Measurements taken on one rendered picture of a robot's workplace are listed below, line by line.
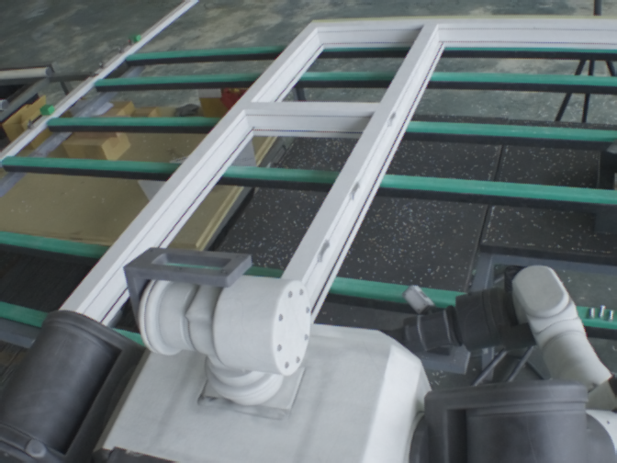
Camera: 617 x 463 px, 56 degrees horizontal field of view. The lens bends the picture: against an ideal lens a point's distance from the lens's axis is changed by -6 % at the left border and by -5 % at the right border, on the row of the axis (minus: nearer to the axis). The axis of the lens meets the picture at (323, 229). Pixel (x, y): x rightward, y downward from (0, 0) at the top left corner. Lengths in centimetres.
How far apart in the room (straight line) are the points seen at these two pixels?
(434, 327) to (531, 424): 50
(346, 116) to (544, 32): 72
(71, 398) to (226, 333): 24
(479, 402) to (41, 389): 38
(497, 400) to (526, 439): 3
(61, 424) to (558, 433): 42
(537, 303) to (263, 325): 54
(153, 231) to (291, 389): 94
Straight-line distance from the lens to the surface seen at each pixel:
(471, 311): 91
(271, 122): 168
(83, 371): 62
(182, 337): 44
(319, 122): 162
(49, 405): 60
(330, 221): 120
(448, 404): 48
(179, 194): 147
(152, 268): 44
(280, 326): 40
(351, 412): 47
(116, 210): 206
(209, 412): 51
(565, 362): 82
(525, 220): 170
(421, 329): 92
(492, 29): 200
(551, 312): 86
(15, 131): 276
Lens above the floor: 167
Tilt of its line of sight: 38 degrees down
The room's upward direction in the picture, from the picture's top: 14 degrees counter-clockwise
